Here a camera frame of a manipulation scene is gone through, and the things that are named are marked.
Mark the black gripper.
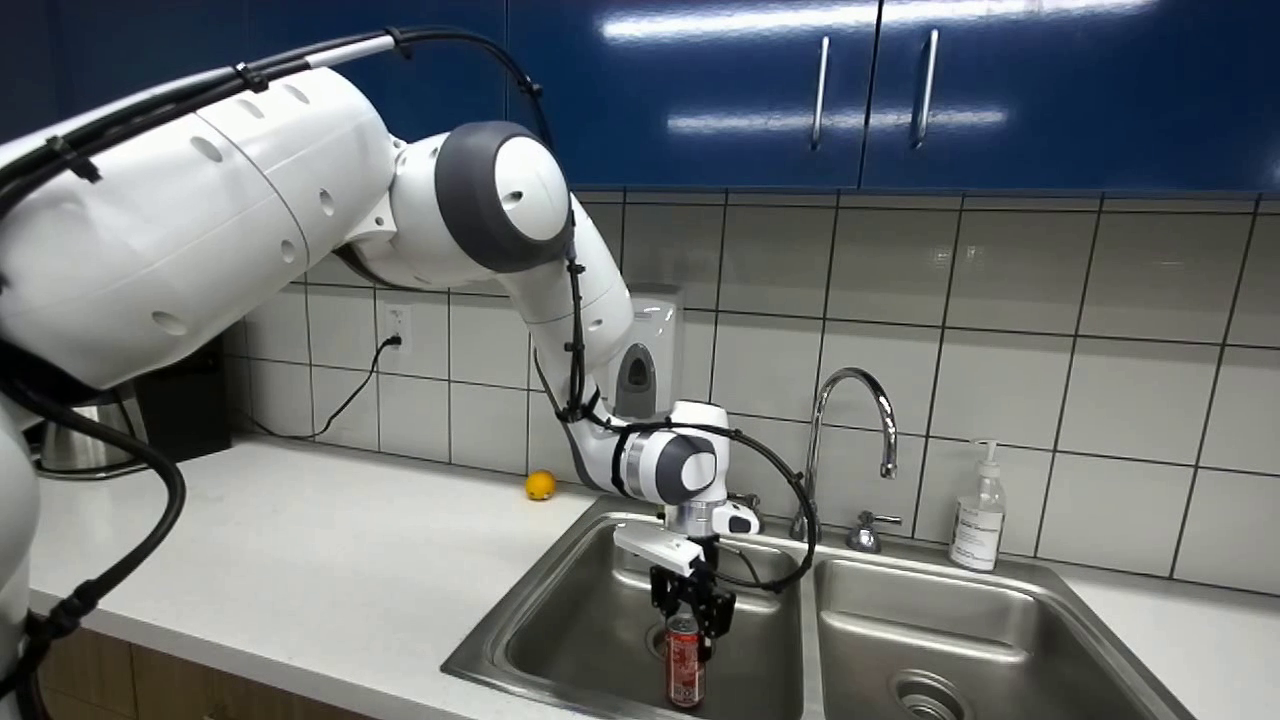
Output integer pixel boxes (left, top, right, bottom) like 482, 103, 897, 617
644, 536, 740, 669

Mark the red soda can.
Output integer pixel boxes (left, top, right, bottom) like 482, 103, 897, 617
659, 612, 712, 717

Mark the stainless steel double sink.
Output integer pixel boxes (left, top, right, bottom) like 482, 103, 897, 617
439, 493, 1197, 720

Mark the round sink drain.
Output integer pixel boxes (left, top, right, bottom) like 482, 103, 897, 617
892, 669, 969, 720

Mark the chrome gooseneck faucet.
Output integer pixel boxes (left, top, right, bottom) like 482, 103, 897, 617
797, 364, 903, 542

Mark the clear pump soap bottle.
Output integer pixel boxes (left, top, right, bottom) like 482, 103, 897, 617
946, 435, 1010, 576

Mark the wooden base cabinet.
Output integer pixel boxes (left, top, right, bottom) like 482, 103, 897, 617
34, 619, 376, 720

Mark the black coffee maker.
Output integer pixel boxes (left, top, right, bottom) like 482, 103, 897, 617
133, 330, 241, 468

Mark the steel coffee carafe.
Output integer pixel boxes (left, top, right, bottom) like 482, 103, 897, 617
32, 395, 140, 479

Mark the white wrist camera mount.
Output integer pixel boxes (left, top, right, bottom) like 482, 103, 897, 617
613, 494, 762, 578

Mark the chrome faucet handle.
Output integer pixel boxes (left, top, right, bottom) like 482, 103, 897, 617
845, 506, 903, 556

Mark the white wall soap dispenser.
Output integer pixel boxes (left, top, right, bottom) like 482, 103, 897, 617
613, 291, 679, 420

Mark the black power cord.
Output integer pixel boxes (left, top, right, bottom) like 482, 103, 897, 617
245, 330, 408, 446

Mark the white wall outlet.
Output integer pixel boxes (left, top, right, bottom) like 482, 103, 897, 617
376, 297, 414, 361

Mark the thick black base cable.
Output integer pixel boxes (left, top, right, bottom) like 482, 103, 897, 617
0, 337, 192, 720

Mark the silver cabinet door handle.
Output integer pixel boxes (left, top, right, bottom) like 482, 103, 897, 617
913, 26, 945, 150
807, 30, 834, 150

